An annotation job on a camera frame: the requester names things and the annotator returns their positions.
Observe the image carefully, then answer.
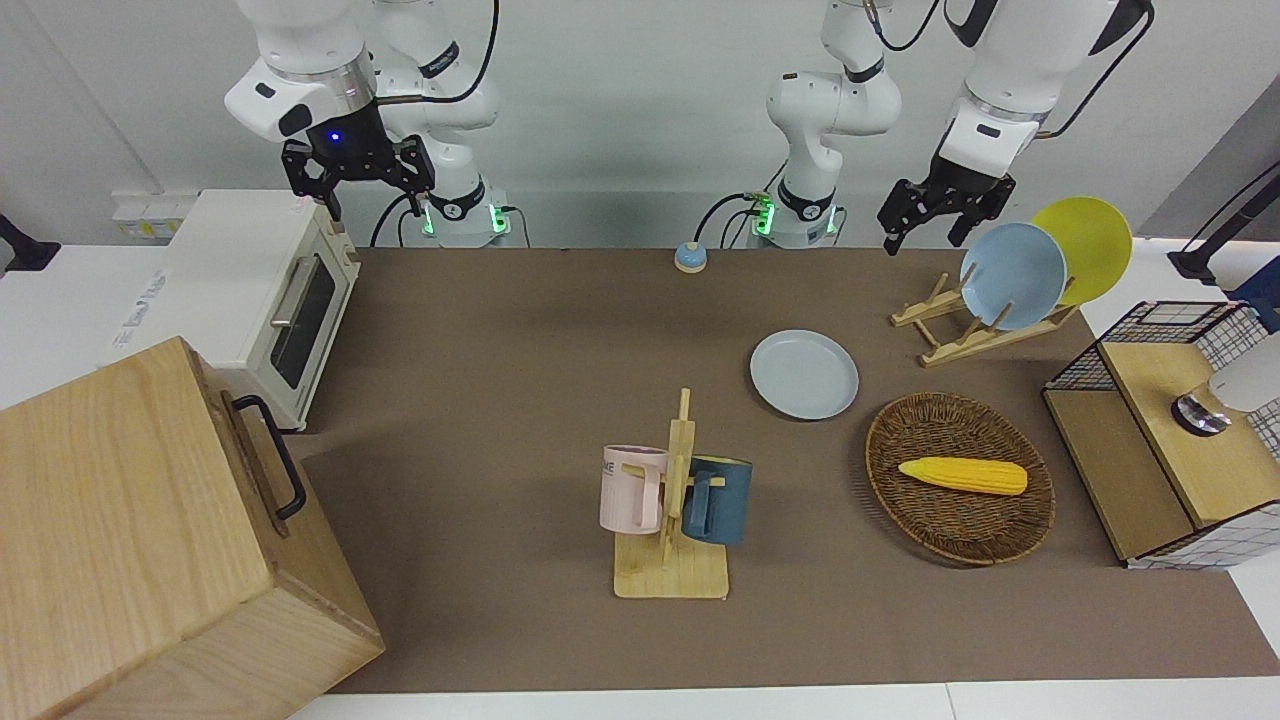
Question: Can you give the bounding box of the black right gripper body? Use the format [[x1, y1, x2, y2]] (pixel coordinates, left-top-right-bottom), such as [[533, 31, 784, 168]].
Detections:
[[304, 99, 402, 183]]

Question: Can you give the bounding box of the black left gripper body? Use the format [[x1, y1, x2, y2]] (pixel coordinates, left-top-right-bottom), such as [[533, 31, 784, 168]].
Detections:
[[916, 151, 1017, 217]]

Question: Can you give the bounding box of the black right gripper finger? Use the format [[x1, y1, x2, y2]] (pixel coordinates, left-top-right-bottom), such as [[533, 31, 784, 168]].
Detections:
[[281, 139, 344, 222], [385, 137, 437, 217]]

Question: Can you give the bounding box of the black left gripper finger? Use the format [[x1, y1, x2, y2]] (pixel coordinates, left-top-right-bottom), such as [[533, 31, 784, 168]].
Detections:
[[877, 179, 929, 257], [948, 188, 1015, 248]]

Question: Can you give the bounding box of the gray plate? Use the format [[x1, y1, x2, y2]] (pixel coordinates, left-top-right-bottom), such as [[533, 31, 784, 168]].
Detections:
[[750, 329, 860, 422]]

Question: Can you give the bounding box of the light blue plate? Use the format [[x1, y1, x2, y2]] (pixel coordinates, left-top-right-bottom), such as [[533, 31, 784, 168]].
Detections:
[[960, 222, 1069, 332]]

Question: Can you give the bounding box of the yellow plate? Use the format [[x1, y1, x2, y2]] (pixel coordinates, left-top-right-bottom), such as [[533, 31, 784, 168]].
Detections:
[[1030, 197, 1134, 307]]

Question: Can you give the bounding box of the wooden plate rack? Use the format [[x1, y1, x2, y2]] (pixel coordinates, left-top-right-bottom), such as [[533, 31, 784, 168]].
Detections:
[[890, 272, 1082, 368]]

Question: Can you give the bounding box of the white toaster oven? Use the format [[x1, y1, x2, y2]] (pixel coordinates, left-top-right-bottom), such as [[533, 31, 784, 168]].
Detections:
[[100, 188, 363, 433]]

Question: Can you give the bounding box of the brown table mat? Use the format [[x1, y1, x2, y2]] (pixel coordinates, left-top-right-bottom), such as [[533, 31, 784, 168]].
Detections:
[[290, 248, 1280, 694]]

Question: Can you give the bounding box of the yellow corn cob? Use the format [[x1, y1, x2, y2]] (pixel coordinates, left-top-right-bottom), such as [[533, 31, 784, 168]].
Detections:
[[898, 457, 1029, 497]]

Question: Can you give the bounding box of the blue object behind shelf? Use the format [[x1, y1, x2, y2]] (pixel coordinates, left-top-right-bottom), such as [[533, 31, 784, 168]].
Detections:
[[1232, 258, 1280, 333]]

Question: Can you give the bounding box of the brown wicker basket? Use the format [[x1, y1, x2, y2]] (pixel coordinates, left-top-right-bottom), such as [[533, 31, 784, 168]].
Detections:
[[865, 392, 1057, 567]]

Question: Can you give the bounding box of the dark blue mug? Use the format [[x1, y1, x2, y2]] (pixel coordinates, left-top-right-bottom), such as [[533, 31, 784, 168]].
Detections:
[[682, 455, 753, 546]]

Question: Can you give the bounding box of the pink mug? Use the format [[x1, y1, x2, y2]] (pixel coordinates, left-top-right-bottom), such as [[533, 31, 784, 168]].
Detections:
[[599, 445, 669, 535]]

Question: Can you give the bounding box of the wooden mug holder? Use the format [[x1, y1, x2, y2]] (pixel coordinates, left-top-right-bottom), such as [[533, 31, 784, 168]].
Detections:
[[613, 388, 731, 601]]

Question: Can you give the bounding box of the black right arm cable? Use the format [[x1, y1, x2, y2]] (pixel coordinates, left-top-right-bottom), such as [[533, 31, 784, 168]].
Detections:
[[375, 0, 501, 106]]

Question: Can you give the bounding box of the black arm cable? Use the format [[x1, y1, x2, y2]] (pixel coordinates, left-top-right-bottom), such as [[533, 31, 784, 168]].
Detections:
[[375, 0, 501, 106], [1035, 0, 1157, 141]]

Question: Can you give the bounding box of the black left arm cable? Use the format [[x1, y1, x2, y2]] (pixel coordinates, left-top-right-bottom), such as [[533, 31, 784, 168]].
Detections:
[[1035, 0, 1157, 141]]

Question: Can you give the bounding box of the black camera stand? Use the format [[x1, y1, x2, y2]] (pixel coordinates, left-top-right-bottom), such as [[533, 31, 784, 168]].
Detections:
[[1168, 160, 1280, 287]]

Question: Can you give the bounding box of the wire shelf with wooden boards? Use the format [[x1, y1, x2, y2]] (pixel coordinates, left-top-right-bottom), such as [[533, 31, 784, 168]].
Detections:
[[1042, 300, 1280, 571]]

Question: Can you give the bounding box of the black clamp mount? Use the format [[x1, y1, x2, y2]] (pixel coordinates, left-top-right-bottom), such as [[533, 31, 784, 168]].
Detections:
[[0, 213, 61, 273]]

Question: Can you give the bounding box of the wooden box with black handle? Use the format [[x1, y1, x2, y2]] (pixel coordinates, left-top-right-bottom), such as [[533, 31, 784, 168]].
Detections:
[[0, 336, 386, 720]]

